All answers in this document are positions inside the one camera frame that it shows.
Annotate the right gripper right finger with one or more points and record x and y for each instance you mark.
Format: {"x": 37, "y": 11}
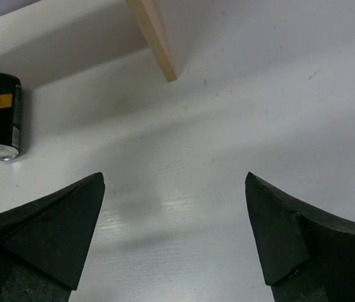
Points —
{"x": 306, "y": 253}

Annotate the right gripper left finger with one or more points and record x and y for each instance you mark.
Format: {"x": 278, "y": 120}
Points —
{"x": 44, "y": 243}

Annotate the wooden shelf unit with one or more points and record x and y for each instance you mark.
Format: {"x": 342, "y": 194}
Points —
{"x": 44, "y": 41}

